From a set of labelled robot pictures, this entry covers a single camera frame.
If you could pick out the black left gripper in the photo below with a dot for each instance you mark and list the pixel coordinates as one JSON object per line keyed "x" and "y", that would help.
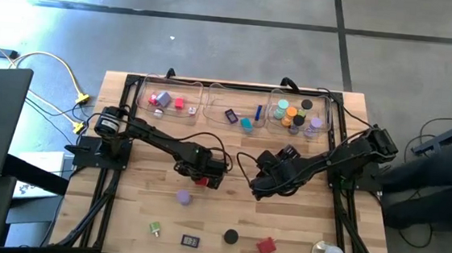
{"x": 203, "y": 163}

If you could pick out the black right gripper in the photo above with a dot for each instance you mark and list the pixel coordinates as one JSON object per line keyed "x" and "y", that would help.
{"x": 281, "y": 171}

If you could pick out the red charger box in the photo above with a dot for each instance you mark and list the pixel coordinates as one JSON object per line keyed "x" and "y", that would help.
{"x": 202, "y": 181}

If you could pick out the large purple hourglass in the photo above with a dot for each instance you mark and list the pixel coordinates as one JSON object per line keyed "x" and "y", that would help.
{"x": 183, "y": 197}

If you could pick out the large black hourglass red sand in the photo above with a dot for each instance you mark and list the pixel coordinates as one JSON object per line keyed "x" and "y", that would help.
{"x": 231, "y": 236}

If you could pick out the red plug adapter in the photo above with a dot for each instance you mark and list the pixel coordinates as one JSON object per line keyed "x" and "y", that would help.
{"x": 266, "y": 246}

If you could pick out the teal box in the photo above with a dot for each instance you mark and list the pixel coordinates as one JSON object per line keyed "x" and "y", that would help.
{"x": 246, "y": 125}

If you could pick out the small green block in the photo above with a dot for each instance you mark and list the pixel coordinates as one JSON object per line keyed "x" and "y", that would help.
{"x": 155, "y": 228}

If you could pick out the dark purple rectangular block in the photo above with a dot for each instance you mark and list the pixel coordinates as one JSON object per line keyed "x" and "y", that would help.
{"x": 231, "y": 116}

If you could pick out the small clear cube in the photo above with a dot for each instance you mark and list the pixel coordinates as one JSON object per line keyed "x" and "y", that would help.
{"x": 192, "y": 110}

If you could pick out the blue stick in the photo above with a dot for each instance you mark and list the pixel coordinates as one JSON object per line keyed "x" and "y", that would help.
{"x": 258, "y": 113}

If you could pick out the small red cube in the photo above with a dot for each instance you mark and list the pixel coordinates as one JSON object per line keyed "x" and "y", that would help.
{"x": 178, "y": 103}
{"x": 153, "y": 99}

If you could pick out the small purple hourglass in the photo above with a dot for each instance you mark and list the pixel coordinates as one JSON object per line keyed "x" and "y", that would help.
{"x": 315, "y": 123}

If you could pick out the black hourglass yellow-green sand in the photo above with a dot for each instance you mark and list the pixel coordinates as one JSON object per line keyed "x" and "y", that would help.
{"x": 306, "y": 104}

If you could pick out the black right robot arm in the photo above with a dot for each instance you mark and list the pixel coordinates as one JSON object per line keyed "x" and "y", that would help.
{"x": 349, "y": 152}

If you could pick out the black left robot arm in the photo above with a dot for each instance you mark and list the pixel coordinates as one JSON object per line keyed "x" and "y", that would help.
{"x": 156, "y": 135}

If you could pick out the clear plastic bin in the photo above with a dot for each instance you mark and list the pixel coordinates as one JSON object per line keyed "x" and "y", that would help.
{"x": 220, "y": 98}
{"x": 324, "y": 106}
{"x": 172, "y": 86}

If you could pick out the black clamp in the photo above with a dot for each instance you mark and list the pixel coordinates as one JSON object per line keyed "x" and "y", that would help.
{"x": 170, "y": 73}
{"x": 289, "y": 82}

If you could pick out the white printed box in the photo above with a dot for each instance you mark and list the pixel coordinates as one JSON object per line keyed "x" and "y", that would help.
{"x": 45, "y": 161}

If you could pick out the black desk beam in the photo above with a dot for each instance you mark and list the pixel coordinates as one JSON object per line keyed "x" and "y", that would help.
{"x": 36, "y": 174}

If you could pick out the blue-grey metal stand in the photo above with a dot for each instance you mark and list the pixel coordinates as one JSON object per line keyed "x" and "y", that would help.
{"x": 447, "y": 136}

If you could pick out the black metal table frame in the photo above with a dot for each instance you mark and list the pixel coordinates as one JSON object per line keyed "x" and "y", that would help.
{"x": 132, "y": 79}

